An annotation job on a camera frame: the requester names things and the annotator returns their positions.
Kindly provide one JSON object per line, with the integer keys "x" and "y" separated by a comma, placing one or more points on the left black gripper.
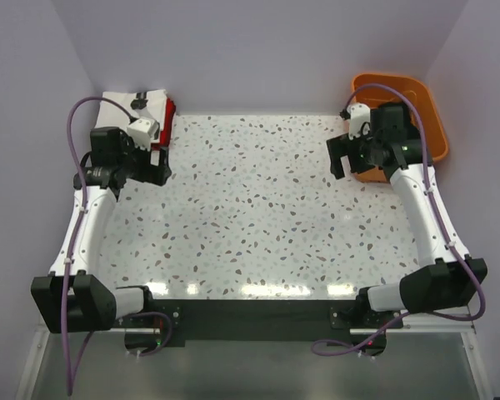
{"x": 153, "y": 174}

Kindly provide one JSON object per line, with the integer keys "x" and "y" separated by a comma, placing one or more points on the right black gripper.
{"x": 342, "y": 146}

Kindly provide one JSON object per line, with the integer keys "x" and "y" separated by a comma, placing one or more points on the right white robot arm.
{"x": 390, "y": 138}

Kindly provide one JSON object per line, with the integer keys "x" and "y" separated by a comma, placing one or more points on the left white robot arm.
{"x": 72, "y": 298}

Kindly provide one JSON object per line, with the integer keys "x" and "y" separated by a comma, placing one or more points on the folded white printed t shirt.
{"x": 149, "y": 104}

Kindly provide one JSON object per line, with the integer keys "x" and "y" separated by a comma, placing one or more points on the folded red t shirt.
{"x": 166, "y": 130}

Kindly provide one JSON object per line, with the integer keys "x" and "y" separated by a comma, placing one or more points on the orange plastic basket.
{"x": 419, "y": 95}

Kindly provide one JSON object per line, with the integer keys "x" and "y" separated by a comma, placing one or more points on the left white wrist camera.
{"x": 144, "y": 132}

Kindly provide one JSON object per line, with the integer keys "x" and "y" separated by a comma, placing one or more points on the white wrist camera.
{"x": 357, "y": 115}
{"x": 144, "y": 132}

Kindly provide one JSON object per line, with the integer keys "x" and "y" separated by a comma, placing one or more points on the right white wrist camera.
{"x": 357, "y": 115}

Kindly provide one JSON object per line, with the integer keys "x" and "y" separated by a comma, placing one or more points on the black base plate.
{"x": 279, "y": 320}

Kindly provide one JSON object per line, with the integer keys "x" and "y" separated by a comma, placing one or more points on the aluminium rail frame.
{"x": 428, "y": 358}

